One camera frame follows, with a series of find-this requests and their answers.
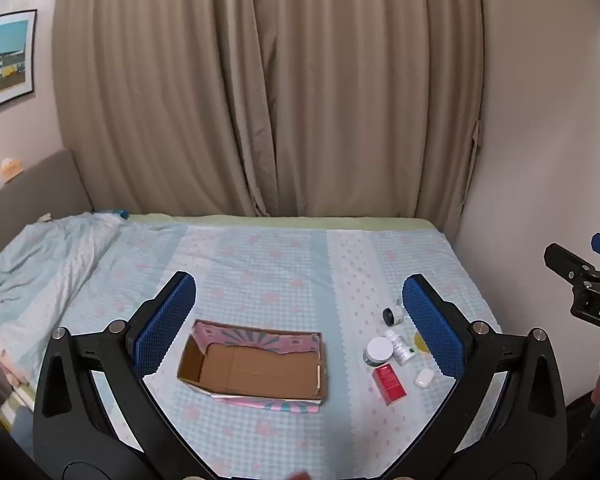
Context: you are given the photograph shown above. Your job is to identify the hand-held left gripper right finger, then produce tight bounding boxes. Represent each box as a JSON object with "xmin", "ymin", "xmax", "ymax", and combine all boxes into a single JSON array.
[{"xmin": 401, "ymin": 273, "xmax": 570, "ymax": 480}]

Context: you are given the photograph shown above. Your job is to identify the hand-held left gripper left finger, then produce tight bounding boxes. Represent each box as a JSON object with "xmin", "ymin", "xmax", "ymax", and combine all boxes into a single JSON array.
[{"xmin": 32, "ymin": 271, "xmax": 216, "ymax": 480}]

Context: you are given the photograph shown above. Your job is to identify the white plastic bottle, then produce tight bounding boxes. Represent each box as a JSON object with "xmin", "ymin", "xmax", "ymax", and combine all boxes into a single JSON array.
[{"xmin": 384, "ymin": 329, "xmax": 417, "ymax": 366}]

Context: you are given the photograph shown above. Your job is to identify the white-lid jar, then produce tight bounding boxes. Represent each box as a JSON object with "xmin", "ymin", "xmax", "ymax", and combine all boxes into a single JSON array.
[{"xmin": 363, "ymin": 336, "xmax": 395, "ymax": 367}]

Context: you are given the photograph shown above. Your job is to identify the red carton box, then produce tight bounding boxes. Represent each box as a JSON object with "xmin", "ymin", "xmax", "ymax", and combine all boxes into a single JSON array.
[{"xmin": 371, "ymin": 364, "xmax": 407, "ymax": 406}]

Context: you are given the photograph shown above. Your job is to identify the cardboard box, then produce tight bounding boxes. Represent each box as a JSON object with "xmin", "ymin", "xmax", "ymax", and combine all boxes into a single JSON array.
[{"xmin": 176, "ymin": 319, "xmax": 328, "ymax": 413}]

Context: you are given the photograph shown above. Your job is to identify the light blue blanket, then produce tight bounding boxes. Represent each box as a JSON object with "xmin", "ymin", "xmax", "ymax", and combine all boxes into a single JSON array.
[{"xmin": 0, "ymin": 211, "xmax": 126, "ymax": 361}]

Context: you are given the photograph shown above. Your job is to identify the pale green mattress cover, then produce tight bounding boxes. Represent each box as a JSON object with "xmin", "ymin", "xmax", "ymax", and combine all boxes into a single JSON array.
[{"xmin": 127, "ymin": 214, "xmax": 438, "ymax": 233}]

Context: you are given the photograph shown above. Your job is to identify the pink cloth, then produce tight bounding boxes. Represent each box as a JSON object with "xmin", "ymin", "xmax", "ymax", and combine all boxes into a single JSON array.
[{"xmin": 0, "ymin": 316, "xmax": 33, "ymax": 388}]

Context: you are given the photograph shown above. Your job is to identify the grey bed headboard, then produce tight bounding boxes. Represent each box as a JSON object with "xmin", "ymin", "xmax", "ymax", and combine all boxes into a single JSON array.
[{"xmin": 0, "ymin": 147, "xmax": 95, "ymax": 281}]

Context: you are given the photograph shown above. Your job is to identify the beige curtain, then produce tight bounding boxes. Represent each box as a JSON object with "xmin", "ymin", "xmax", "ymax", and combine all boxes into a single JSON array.
[
  {"xmin": 220, "ymin": 0, "xmax": 485, "ymax": 233},
  {"xmin": 51, "ymin": 0, "xmax": 281, "ymax": 217}
]

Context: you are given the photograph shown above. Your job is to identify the framed wall poster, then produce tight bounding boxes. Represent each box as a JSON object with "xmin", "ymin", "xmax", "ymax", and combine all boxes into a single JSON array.
[{"xmin": 0, "ymin": 9, "xmax": 38, "ymax": 117}]

